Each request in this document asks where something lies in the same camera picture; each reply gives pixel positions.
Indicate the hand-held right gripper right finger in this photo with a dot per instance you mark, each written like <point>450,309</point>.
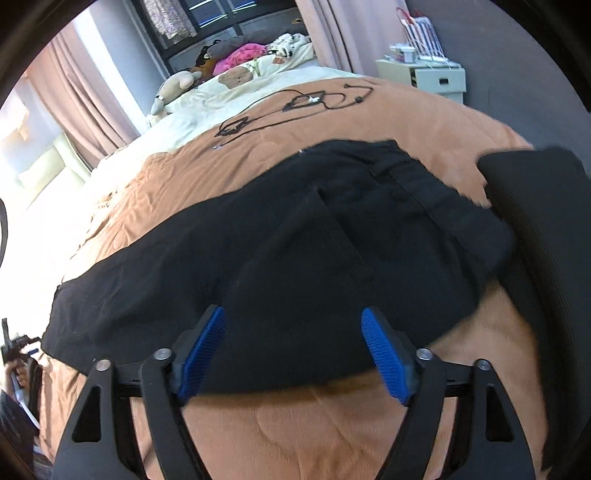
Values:
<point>385,357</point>

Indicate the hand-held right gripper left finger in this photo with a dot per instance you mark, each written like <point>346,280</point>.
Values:
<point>203,357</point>

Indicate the black pants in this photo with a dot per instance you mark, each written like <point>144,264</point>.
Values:
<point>277,254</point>

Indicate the brown fleece blanket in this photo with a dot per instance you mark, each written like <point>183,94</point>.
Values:
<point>323,438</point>

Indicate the cream armchair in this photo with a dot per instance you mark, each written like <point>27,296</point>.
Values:
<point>55,161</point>

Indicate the pink curtain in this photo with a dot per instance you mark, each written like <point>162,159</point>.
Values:
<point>337,32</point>
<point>87,101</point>

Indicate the beige plush toy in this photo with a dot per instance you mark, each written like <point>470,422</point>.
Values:
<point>175,85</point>

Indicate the white bedside cabinet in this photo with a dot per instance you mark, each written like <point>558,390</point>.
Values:
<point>429,78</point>

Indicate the dark plush toy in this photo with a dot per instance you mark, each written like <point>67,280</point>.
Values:
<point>205,62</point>

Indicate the pink cloth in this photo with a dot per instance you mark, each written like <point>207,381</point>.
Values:
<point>244,56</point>

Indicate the small white device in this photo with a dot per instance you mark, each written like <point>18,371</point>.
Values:
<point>402,53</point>

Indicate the dark grey cloth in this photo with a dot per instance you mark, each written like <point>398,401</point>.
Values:
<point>258,39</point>

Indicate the black and white printed cloth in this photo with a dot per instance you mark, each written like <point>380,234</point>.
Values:
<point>288,45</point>

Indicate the dark framed window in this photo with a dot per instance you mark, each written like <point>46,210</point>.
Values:
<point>221,18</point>

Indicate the floral hanging cloth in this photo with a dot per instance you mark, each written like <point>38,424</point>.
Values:
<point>168,18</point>

